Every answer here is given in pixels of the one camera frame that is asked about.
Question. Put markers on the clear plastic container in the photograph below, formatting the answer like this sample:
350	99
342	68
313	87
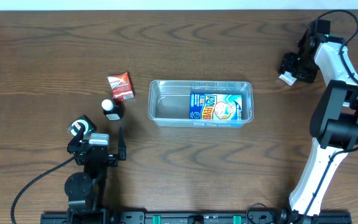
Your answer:
169	102

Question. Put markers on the dark brown medicine bottle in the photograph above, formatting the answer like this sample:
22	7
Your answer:
111	111

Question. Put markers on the green square box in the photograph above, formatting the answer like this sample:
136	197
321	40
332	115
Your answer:
82	122

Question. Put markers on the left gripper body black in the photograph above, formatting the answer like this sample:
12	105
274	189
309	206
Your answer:
110	160

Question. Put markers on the blue KoolFever box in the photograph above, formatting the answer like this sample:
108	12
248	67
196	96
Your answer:
215	106

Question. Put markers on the white green medicine box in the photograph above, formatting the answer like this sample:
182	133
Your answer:
287	78

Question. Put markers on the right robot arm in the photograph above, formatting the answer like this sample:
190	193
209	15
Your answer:
334	123

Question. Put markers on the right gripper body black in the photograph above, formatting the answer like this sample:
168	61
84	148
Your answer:
300	65

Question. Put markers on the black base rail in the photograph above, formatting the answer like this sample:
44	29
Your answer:
255	216

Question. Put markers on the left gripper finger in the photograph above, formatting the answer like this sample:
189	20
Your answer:
78	133
121	146

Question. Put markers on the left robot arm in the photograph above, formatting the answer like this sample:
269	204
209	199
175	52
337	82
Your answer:
85	189

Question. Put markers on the red Panadol sachet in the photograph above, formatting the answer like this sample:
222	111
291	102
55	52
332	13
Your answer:
121	87

